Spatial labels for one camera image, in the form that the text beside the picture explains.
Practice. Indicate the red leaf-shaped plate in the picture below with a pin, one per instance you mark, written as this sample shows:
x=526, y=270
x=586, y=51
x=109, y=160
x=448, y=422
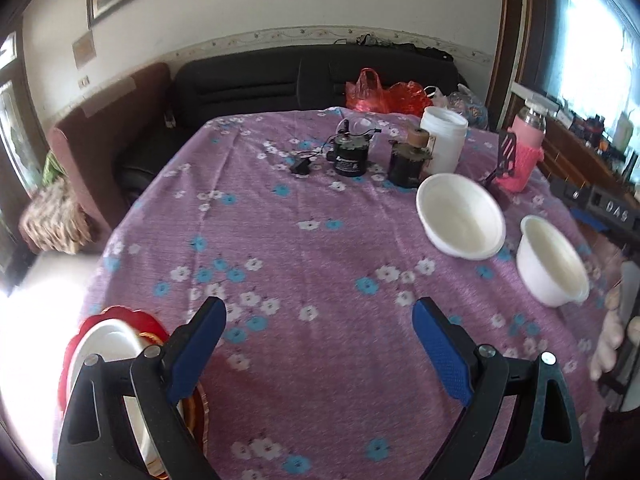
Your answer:
x=72, y=355

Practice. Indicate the clear plastic dome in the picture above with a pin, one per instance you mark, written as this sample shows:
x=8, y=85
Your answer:
x=362, y=124

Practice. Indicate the brown wooden sill panel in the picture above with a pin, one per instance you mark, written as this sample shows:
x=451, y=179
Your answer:
x=567, y=150

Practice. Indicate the patterned plastic bag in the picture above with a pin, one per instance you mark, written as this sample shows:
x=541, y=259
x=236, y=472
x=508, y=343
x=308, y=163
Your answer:
x=465, y=105

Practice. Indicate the black sofa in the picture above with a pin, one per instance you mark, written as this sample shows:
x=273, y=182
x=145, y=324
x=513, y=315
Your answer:
x=240, y=85

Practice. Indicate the wooden door frame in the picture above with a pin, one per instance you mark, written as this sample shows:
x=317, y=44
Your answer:
x=510, y=35

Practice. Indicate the brown armchair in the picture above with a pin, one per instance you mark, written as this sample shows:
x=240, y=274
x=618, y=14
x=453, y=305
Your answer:
x=100, y=125

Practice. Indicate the large oval white bowl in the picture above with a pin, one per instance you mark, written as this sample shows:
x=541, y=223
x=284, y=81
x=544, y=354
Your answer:
x=110, y=345

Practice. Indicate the round white bowl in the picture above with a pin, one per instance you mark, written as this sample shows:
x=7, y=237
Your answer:
x=460, y=215

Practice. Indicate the black slotted spatula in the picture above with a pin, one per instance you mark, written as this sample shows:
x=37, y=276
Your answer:
x=506, y=147

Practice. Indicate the black pump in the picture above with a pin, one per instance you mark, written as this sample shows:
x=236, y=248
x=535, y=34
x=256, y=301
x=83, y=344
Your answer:
x=350, y=157

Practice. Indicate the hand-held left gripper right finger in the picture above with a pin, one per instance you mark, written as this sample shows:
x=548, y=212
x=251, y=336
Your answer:
x=440, y=350

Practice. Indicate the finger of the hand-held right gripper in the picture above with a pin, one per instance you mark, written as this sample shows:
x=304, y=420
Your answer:
x=590, y=221

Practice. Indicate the purple floral tablecloth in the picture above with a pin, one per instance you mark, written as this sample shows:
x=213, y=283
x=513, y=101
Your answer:
x=310, y=240

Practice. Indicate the white plastic jar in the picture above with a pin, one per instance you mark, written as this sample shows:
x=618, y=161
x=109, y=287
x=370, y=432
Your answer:
x=442, y=145

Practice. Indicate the pink thermos with knit sleeve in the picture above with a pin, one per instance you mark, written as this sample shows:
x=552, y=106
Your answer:
x=522, y=160

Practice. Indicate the wall notice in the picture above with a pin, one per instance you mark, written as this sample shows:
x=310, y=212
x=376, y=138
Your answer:
x=83, y=49

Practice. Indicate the wall socket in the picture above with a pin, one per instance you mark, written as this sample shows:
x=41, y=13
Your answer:
x=83, y=81

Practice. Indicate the brown rimmed dish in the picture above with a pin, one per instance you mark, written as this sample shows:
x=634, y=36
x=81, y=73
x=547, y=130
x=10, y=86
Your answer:
x=197, y=410

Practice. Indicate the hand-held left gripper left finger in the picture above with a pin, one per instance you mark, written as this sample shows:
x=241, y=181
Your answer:
x=195, y=355

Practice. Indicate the person's right forearm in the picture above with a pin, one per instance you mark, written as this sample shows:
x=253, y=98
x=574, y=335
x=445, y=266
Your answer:
x=617, y=442

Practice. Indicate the wooden glass door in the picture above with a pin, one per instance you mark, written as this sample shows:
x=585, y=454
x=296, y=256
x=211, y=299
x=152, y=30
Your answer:
x=15, y=125

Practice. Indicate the green cloth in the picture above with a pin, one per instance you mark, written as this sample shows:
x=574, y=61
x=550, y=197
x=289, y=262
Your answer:
x=52, y=170

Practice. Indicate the black power adapter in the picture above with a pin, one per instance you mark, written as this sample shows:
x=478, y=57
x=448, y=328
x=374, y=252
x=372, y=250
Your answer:
x=301, y=167

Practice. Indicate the small white bowl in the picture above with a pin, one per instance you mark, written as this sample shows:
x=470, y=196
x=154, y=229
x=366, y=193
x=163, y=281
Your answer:
x=550, y=260

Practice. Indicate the person's right hand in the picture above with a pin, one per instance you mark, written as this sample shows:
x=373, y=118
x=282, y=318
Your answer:
x=607, y=335

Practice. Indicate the white box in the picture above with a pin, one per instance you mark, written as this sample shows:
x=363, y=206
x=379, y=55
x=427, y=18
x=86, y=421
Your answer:
x=535, y=96

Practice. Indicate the patterned blanket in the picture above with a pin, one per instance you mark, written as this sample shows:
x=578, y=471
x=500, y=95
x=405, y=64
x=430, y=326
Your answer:
x=50, y=220

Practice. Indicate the black cylinder with wooden cap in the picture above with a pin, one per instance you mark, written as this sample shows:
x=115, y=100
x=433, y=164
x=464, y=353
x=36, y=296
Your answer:
x=407, y=167

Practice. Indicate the red plastic bag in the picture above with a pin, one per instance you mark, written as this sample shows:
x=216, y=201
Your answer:
x=410, y=100
x=365, y=95

